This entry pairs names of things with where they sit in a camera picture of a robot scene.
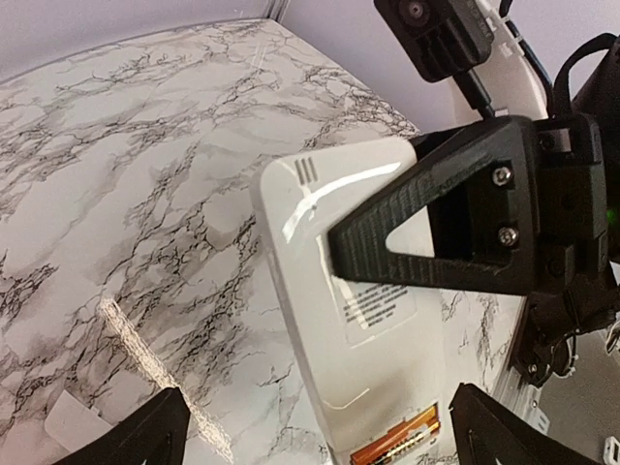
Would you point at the white battery cover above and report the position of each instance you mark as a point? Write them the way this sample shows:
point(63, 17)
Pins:
point(72, 425)

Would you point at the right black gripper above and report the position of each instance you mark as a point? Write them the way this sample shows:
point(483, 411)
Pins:
point(478, 186)

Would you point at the white device on bench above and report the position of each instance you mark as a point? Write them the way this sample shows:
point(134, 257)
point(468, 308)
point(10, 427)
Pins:
point(611, 451)

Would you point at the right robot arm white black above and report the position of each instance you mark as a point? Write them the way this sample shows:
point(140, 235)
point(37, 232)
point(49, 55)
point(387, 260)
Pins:
point(588, 83)

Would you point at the orange AAA battery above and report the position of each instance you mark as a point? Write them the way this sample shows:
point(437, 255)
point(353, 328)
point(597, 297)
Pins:
point(401, 439)

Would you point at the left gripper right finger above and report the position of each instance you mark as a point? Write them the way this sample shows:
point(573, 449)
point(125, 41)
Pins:
point(486, 432)

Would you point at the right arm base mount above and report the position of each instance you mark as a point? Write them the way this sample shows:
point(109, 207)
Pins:
point(551, 322)

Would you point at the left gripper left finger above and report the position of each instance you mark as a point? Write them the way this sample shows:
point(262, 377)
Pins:
point(155, 433)

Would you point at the white remote control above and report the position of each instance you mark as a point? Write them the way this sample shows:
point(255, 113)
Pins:
point(370, 355)

